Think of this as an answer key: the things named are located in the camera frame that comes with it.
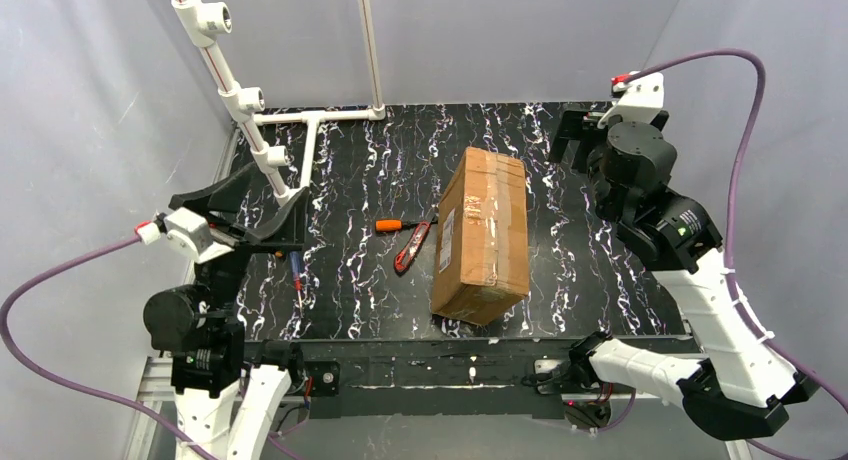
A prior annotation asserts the red black utility knife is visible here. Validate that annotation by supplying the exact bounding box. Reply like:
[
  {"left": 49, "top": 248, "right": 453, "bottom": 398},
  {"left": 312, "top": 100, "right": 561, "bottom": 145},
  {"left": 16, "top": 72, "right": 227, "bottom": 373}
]
[{"left": 393, "top": 221, "right": 432, "bottom": 275}]

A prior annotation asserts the brown cardboard express box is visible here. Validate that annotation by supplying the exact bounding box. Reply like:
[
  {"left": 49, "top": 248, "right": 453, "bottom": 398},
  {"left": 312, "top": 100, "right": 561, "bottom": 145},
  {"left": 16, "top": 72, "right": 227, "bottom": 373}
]
[{"left": 430, "top": 147, "right": 530, "bottom": 326}]

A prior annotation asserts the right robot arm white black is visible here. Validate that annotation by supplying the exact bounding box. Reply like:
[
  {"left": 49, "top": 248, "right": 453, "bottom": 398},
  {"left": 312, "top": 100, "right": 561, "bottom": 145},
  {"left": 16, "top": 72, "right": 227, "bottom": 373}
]
[{"left": 546, "top": 109, "right": 817, "bottom": 441}]

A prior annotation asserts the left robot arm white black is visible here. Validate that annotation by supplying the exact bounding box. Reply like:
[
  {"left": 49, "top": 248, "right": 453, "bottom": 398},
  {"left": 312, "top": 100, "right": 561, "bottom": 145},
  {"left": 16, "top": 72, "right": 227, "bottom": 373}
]
[{"left": 137, "top": 164, "right": 309, "bottom": 459}]

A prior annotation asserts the blue red small screwdriver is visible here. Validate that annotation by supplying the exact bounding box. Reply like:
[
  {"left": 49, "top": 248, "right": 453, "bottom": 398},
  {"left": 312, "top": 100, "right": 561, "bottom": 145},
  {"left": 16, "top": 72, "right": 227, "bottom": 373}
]
[{"left": 288, "top": 251, "right": 303, "bottom": 313}]

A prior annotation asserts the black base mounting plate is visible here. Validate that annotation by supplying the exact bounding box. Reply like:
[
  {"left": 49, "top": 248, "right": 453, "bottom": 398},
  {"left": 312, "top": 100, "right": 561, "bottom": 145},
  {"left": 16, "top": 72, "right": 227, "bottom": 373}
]
[{"left": 298, "top": 337, "right": 583, "bottom": 420}]

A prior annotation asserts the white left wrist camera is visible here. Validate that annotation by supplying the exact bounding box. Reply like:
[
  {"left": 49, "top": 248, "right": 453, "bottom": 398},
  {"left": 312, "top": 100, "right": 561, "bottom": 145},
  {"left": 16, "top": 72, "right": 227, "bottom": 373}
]
[{"left": 134, "top": 207, "right": 235, "bottom": 264}]

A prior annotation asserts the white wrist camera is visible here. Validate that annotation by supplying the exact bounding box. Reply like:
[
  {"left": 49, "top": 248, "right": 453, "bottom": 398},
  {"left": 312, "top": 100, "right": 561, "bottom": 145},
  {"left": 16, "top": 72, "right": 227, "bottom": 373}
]
[
  {"left": 134, "top": 207, "right": 235, "bottom": 264},
  {"left": 597, "top": 71, "right": 664, "bottom": 129}
]

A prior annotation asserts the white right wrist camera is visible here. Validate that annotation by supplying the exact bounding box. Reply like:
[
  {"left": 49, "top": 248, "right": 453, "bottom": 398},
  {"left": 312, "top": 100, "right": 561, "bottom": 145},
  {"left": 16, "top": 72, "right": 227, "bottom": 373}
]
[{"left": 597, "top": 71, "right": 664, "bottom": 129}]

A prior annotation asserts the orange handled screwdriver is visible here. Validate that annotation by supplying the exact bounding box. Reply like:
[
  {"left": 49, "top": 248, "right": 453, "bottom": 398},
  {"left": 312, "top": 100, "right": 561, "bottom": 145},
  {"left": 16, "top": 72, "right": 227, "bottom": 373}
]
[{"left": 374, "top": 216, "right": 438, "bottom": 233}]

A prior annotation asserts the white pvc pipe frame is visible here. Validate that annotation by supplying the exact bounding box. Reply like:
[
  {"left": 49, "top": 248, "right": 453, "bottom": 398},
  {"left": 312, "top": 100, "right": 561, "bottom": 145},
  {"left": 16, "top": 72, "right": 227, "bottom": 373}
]
[{"left": 162, "top": 0, "right": 388, "bottom": 207}]

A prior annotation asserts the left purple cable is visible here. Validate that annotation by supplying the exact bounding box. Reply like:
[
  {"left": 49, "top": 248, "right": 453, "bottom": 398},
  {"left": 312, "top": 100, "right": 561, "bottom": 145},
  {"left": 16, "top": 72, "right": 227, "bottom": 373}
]
[{"left": 0, "top": 235, "right": 220, "bottom": 460}]

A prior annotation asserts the purple cable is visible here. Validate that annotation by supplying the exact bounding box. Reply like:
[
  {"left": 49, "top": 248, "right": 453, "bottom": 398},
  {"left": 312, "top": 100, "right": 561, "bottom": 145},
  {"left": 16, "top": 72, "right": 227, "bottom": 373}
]
[
  {"left": 625, "top": 48, "right": 848, "bottom": 460},
  {"left": 0, "top": 235, "right": 220, "bottom": 460}
]

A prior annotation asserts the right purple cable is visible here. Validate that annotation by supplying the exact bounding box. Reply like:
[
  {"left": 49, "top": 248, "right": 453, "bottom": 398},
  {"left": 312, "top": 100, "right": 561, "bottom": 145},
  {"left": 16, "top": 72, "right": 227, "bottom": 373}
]
[{"left": 625, "top": 48, "right": 848, "bottom": 460}]

